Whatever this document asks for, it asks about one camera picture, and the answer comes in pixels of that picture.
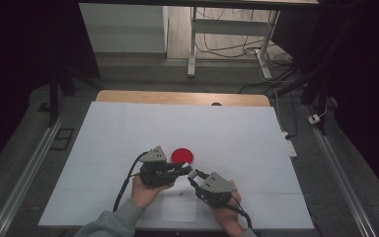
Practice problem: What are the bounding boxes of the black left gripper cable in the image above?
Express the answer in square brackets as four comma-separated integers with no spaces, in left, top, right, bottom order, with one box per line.
[113,151,151,212]

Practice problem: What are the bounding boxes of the aluminium floor rail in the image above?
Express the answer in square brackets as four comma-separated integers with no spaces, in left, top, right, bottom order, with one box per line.
[0,112,67,237]
[304,105,378,237]

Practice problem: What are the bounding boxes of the white table cover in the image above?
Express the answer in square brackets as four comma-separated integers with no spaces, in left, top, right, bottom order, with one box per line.
[38,101,315,230]

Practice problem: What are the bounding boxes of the person's left hand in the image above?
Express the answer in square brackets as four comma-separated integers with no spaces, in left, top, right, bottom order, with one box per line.
[130,174,176,211]

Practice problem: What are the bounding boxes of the dark curtain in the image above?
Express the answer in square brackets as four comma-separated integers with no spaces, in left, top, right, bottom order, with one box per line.
[0,0,102,179]
[272,0,379,205]

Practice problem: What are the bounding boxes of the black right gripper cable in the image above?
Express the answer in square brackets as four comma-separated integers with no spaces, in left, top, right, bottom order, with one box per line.
[225,194,254,230]

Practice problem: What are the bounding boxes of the black metal stand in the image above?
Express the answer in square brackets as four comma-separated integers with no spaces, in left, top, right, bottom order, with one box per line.
[272,65,331,136]
[47,65,103,127]

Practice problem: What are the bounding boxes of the tangled black floor cables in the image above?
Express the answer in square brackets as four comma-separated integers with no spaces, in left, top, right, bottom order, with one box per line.
[195,8,299,141]

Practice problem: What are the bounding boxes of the white cabinet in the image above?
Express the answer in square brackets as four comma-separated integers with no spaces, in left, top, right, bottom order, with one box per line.
[78,3,169,53]

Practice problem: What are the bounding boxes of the wooden table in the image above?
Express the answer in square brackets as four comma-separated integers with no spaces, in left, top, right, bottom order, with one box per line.
[95,90,271,108]

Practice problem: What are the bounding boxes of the white desk frame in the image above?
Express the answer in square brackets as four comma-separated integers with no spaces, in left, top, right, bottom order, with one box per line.
[187,6,281,80]

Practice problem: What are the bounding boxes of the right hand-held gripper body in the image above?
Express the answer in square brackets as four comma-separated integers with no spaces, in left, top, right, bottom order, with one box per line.
[195,171,237,209]

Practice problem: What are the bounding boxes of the white power strip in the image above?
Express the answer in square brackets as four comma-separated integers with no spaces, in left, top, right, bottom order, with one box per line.
[280,131,298,158]

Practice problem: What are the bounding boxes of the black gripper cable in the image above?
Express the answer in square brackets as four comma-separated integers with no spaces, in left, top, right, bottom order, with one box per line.
[225,194,254,230]
[113,151,151,212]

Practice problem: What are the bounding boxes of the person's right hand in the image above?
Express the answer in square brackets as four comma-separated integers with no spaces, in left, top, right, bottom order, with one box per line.
[210,180,245,233]

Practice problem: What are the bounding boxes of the white paper sheet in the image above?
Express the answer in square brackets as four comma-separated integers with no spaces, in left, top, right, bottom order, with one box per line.
[160,188,198,223]

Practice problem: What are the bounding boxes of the round red ink pad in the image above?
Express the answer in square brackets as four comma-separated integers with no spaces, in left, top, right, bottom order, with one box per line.
[171,147,194,166]

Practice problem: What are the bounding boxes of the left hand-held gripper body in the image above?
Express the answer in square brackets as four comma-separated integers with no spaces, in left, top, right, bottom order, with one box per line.
[139,145,179,190]

